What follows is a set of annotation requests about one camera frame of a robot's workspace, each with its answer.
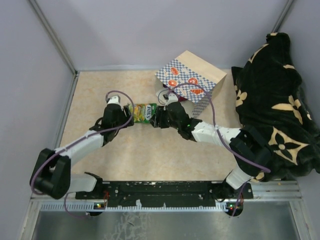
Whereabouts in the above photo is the purple snack packet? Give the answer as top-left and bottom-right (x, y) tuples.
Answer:
(158, 84), (187, 102)

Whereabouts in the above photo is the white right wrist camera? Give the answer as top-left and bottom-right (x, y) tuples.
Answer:
(163, 92), (179, 106)

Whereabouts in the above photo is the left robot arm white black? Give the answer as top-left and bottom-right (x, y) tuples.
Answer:
(29, 103), (134, 200)

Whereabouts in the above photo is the black floral blanket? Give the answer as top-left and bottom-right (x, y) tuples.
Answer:
(231, 32), (320, 182)

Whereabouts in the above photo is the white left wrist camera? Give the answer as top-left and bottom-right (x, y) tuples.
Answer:
(105, 95), (121, 106)

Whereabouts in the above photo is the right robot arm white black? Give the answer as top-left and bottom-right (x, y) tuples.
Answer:
(150, 102), (272, 198)

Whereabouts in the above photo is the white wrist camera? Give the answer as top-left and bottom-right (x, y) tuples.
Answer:
(105, 95), (121, 106)
(163, 92), (179, 106)

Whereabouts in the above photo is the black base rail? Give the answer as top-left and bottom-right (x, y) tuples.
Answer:
(75, 181), (254, 208)

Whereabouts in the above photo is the blue checkered paper bag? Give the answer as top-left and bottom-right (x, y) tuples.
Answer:
(155, 50), (227, 118)

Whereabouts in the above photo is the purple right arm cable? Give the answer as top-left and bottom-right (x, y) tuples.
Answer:
(163, 83), (272, 217)

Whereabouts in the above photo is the green snack packet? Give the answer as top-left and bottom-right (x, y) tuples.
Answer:
(127, 103), (157, 124)

